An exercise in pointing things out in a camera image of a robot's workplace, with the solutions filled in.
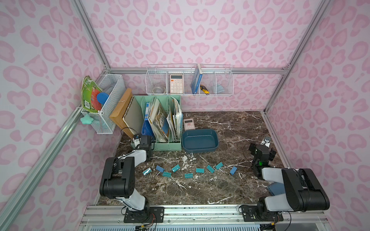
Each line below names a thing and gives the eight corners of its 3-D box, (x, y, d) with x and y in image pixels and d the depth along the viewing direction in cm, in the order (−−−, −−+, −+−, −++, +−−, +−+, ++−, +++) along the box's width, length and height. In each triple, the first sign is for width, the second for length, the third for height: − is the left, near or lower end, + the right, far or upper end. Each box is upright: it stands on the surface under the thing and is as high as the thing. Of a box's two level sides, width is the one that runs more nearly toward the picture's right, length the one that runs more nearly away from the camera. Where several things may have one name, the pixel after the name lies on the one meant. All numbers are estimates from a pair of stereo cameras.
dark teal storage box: (182, 152, 98) (181, 148, 94) (182, 130, 110) (182, 126, 106) (218, 152, 98) (219, 148, 94) (215, 130, 110) (216, 125, 106)
